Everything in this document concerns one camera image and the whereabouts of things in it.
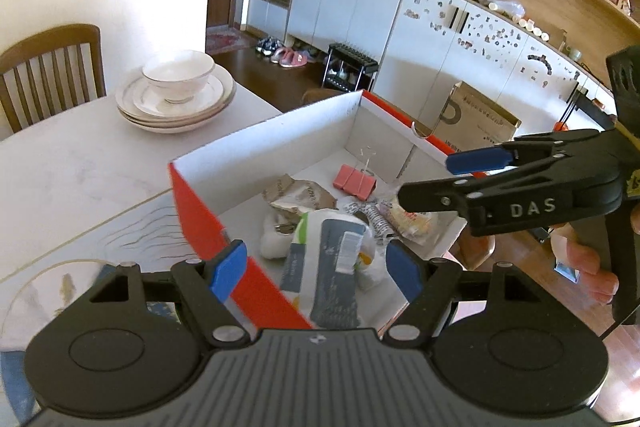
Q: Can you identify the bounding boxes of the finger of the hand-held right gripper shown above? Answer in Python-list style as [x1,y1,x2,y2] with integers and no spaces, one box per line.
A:
[397,154,627,238]
[445,128,620,176]

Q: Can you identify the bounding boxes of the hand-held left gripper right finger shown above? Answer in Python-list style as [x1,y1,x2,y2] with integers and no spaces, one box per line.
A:
[384,239,547,344]

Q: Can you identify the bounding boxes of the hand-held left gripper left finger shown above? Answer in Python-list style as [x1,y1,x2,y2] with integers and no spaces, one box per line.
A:
[90,239,251,348]

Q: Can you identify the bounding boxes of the clear plastic snack bag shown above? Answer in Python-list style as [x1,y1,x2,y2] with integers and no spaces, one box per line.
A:
[340,193,437,244]

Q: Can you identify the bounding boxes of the white plush toy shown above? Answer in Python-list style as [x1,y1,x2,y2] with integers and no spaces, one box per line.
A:
[260,211,302,261]

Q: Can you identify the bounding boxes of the red cardboard box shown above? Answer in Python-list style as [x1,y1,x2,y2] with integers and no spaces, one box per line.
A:
[167,89,493,340]

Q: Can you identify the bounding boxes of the white green tissue packet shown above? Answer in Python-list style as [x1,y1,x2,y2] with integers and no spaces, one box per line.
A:
[280,210,389,330]

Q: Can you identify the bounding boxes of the pink binder clip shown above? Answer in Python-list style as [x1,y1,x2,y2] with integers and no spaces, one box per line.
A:
[332,147,379,201]

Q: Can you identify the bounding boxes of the brown paper bag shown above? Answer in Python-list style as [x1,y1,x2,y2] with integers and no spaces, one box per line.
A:
[263,173,339,214]

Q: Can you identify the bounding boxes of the white patterned desktop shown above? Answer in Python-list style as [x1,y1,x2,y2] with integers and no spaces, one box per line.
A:
[0,79,285,427]

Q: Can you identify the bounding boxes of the person's right hand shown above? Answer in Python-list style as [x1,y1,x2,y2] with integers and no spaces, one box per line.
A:
[552,209,640,306]

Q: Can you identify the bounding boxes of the brown cardboard box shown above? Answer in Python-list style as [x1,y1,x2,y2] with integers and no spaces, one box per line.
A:
[436,82,522,154]

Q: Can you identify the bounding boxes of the white cabinet with stickers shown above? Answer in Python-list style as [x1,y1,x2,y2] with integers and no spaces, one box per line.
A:
[375,0,621,145]

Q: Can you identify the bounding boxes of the black shoe rack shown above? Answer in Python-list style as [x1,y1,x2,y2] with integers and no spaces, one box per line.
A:
[322,43,379,92]

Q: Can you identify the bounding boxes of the wooden chair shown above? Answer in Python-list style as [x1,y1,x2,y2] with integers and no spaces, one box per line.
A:
[301,88,347,104]
[0,24,107,134]

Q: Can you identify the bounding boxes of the white bowl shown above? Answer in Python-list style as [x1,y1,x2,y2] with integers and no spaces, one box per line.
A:
[141,50,216,104]

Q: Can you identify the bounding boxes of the pink slippers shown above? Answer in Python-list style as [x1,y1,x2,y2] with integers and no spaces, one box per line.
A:
[271,48,309,69]

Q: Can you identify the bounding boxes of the red door mat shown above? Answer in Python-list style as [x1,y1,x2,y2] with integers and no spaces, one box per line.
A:
[206,30,257,54]

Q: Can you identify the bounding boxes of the black cable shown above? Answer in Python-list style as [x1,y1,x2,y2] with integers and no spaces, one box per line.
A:
[597,307,640,344]

